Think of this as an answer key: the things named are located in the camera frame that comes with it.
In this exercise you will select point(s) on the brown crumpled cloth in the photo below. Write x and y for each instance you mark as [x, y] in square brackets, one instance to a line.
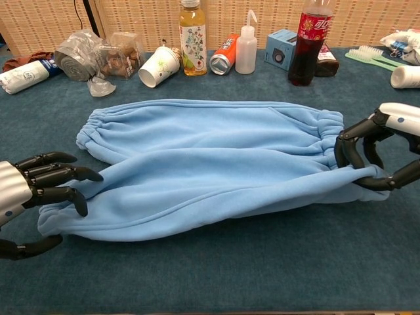
[23, 60]

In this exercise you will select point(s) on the white squeeze wash bottle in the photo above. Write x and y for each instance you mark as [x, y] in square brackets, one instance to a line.
[245, 52]

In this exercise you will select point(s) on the blue carpet table cover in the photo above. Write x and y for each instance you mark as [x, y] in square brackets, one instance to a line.
[210, 279]

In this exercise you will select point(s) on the grey roll in plastic bag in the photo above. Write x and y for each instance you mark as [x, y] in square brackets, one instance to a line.
[70, 62]

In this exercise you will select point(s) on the white printed plastic bag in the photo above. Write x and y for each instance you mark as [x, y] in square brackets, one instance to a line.
[410, 37]

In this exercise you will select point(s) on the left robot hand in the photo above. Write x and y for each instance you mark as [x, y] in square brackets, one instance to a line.
[13, 183]

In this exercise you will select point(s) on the white paper cup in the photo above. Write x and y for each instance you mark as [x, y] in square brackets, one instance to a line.
[159, 65]

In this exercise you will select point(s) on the light blue fleece pants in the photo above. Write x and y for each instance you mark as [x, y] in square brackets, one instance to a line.
[213, 157]

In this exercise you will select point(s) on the cola bottle with red label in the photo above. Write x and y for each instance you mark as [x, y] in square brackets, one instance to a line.
[305, 55]

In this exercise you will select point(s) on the white tube with blue cap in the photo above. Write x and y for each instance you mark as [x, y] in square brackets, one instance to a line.
[23, 77]

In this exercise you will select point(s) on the dark pouch with purple label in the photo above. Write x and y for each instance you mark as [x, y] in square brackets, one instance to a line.
[328, 64]

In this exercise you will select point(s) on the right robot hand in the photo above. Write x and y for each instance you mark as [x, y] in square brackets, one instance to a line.
[398, 115]

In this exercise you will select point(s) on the bamboo folding screen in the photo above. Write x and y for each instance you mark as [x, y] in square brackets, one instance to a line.
[279, 16]

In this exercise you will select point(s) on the blue binder clip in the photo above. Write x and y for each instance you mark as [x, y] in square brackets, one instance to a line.
[397, 46]

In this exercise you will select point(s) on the yellow tea bottle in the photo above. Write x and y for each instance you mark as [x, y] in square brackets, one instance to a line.
[193, 42]

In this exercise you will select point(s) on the white roll right edge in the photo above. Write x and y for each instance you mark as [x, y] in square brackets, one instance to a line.
[407, 77]

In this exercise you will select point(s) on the clear bag of snacks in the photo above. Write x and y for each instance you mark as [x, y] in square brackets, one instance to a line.
[121, 62]

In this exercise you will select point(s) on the orange soda can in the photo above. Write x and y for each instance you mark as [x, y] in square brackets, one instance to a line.
[223, 55]

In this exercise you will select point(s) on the light blue cardboard box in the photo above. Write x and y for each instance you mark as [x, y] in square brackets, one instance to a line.
[279, 49]

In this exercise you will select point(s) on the crumpled clear plastic piece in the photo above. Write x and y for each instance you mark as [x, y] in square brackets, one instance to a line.
[100, 88]

